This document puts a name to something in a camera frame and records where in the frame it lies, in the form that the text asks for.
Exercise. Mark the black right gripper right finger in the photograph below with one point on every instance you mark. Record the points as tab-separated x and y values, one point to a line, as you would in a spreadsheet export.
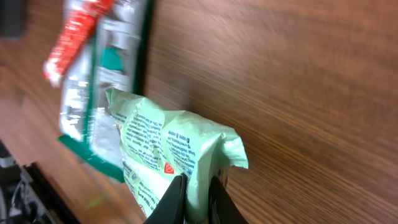
221	208

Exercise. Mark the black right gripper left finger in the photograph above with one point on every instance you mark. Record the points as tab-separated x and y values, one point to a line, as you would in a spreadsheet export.
171	208

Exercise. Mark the teal snack bar wrapper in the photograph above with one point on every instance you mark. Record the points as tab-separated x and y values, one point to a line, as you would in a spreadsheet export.
159	144

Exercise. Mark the red snack bar wrapper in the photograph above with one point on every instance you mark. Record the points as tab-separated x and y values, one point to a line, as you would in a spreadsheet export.
76	30

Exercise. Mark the green 3M glove package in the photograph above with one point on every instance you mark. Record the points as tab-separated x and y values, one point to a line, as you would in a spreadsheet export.
114	56

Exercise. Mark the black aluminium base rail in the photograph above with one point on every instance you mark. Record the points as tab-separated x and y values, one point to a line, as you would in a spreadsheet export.
28	197

